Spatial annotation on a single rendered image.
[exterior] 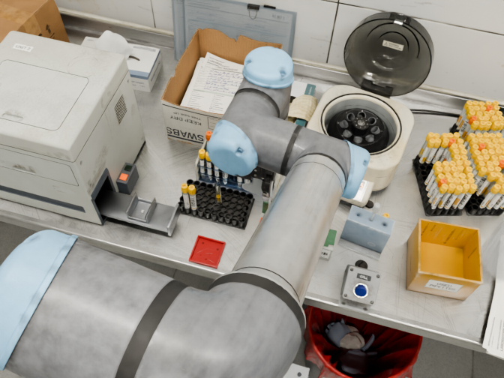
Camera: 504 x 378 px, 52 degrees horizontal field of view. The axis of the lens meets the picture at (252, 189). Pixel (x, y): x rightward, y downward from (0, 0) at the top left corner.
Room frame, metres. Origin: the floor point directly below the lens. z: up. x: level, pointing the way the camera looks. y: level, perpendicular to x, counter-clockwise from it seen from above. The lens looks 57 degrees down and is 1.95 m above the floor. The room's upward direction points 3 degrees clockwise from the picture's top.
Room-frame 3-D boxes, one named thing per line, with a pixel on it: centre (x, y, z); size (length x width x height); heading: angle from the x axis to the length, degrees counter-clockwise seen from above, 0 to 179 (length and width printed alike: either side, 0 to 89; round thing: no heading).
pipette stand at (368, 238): (0.58, -0.27, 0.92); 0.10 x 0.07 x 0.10; 69
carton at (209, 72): (0.97, 0.08, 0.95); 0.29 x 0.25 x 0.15; 167
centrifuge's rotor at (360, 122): (0.84, -0.26, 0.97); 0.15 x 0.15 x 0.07
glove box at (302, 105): (0.91, -0.09, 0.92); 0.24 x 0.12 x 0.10; 167
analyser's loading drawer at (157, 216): (0.61, 0.27, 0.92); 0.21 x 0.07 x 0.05; 77
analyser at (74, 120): (0.75, 0.44, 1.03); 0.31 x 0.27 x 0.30; 77
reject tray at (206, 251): (0.53, 0.10, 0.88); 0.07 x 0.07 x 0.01; 77
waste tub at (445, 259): (0.51, -0.43, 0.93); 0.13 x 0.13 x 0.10; 81
